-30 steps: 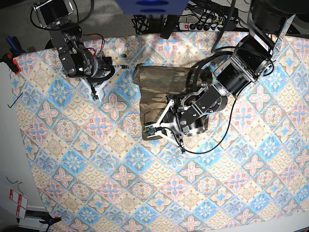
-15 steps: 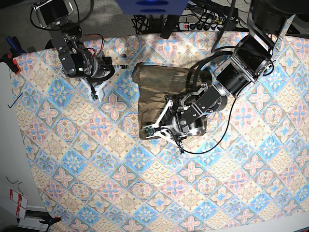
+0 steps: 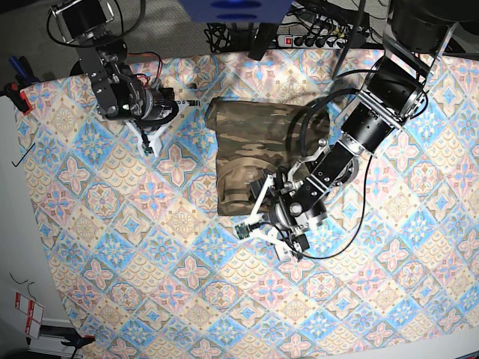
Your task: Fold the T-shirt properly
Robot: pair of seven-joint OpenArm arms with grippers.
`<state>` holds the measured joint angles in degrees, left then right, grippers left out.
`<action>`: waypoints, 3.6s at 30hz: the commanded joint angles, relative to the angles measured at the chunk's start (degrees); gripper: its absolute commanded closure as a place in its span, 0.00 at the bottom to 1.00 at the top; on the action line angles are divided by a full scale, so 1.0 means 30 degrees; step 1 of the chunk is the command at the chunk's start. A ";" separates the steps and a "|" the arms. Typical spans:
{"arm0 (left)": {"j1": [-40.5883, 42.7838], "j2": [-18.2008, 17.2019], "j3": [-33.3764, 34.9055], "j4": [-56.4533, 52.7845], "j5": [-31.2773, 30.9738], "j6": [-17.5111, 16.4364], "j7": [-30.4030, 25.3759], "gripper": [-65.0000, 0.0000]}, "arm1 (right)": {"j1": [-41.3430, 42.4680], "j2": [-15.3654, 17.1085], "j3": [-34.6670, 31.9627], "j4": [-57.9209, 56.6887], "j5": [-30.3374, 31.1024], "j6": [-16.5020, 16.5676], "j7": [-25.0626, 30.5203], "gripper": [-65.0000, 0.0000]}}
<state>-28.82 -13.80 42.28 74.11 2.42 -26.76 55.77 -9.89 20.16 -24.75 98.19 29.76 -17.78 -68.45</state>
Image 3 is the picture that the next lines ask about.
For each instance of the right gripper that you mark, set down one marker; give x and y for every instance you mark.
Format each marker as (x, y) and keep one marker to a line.
(160, 108)

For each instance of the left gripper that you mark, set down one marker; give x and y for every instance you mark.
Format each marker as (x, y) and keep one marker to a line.
(290, 216)

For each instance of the camouflage T-shirt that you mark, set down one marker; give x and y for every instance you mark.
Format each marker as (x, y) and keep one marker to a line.
(254, 138)

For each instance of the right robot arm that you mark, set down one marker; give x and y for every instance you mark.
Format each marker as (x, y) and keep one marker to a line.
(120, 93)

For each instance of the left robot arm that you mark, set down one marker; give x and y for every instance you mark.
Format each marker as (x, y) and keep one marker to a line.
(392, 93)

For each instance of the black allen key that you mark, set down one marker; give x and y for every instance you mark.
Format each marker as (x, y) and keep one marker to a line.
(19, 162)

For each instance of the red black clamp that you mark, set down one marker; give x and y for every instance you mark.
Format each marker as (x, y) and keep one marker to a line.
(17, 96)

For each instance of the white power strip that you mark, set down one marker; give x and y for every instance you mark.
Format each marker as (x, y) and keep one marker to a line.
(290, 41)

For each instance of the patterned tile tablecloth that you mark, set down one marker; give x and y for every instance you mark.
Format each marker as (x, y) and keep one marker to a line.
(143, 263)

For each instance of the red white label card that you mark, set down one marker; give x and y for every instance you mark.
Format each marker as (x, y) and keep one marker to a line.
(32, 314)

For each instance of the blue orange bottom clamp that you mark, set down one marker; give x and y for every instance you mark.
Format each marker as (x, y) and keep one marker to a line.
(77, 342)

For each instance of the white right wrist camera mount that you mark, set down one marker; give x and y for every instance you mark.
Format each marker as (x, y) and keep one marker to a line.
(148, 142)

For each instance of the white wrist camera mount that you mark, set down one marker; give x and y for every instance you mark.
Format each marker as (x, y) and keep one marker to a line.
(148, 142)
(257, 227)

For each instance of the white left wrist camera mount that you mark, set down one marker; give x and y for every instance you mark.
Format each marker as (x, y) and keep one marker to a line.
(257, 227)

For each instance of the black wire basket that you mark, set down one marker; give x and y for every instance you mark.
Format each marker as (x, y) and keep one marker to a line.
(219, 38)

